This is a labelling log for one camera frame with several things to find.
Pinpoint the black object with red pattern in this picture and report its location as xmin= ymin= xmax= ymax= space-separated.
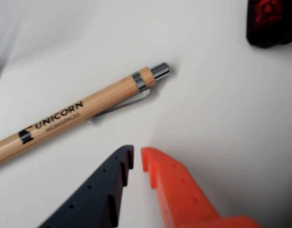
xmin=245 ymin=0 xmax=292 ymax=49

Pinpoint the bamboo ballpoint pen Unicorn print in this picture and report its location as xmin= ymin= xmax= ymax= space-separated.
xmin=0 ymin=62 xmax=170 ymax=168

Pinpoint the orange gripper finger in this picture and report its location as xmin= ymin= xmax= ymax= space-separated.
xmin=141 ymin=147 xmax=262 ymax=228

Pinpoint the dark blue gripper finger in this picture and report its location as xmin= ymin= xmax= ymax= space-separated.
xmin=38 ymin=145 xmax=135 ymax=228

